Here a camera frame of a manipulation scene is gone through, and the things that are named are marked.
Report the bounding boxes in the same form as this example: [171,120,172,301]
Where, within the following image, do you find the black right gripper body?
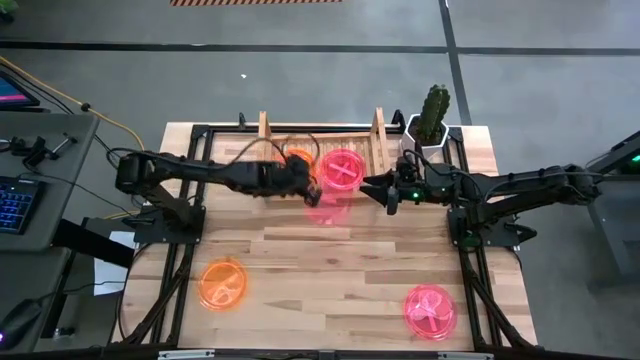
[387,158,426,215]

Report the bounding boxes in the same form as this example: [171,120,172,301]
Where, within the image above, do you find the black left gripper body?
[259,155,315,196]

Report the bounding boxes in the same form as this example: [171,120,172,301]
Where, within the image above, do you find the pink translucent plastic plate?
[302,192,354,226]
[402,284,459,342]
[318,147,368,193]

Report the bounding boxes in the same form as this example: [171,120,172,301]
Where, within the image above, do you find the orange translucent plastic plate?
[196,257,250,312]
[279,147,319,176]

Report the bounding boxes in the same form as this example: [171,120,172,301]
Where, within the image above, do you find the wooden slatted shelf rack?
[257,106,393,202]

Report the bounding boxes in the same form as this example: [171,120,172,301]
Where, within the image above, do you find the white angular plant pot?
[399,113,451,151]

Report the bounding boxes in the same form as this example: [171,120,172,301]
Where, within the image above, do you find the green cactus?
[416,83,451,146]

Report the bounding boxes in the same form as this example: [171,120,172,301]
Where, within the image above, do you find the white paper sheet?
[93,229,137,297]

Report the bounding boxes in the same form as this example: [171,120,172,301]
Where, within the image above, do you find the black flat box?
[51,218,136,270]

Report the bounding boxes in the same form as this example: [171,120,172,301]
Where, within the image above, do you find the black metal stand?
[584,129,640,291]

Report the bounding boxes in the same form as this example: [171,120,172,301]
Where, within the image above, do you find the grey side desk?
[0,112,101,351]

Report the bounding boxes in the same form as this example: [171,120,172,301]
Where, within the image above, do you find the black clamp tool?
[8,131,80,170]

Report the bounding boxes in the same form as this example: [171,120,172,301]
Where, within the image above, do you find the backlit black keyboard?
[0,175,47,236]

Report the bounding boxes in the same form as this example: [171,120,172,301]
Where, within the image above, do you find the black-framed computer screen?
[0,71,41,109]

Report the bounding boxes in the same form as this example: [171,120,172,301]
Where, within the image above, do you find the black computer mouse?
[0,298,43,351]

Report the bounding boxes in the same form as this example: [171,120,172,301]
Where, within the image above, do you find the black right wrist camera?
[397,177,426,204]

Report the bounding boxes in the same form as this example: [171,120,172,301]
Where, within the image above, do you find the black aluminium table frame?
[107,122,539,360]

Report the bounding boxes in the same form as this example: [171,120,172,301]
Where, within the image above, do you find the yellow cable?
[0,55,146,151]

